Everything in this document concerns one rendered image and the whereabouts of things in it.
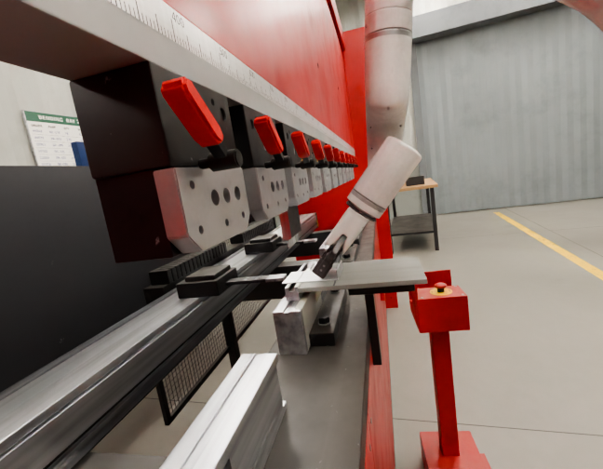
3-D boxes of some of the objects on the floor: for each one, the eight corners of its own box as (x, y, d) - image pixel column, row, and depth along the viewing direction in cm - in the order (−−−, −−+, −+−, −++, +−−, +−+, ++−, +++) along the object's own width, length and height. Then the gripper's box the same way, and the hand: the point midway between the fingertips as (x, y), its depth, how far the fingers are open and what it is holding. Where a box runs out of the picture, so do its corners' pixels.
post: (244, 395, 206) (175, 43, 174) (236, 395, 207) (167, 45, 175) (247, 390, 211) (180, 46, 179) (239, 390, 212) (172, 48, 180)
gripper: (378, 221, 66) (328, 293, 71) (378, 211, 82) (337, 269, 87) (345, 201, 66) (298, 273, 71) (352, 194, 83) (313, 253, 88)
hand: (324, 265), depth 79 cm, fingers open, 5 cm apart
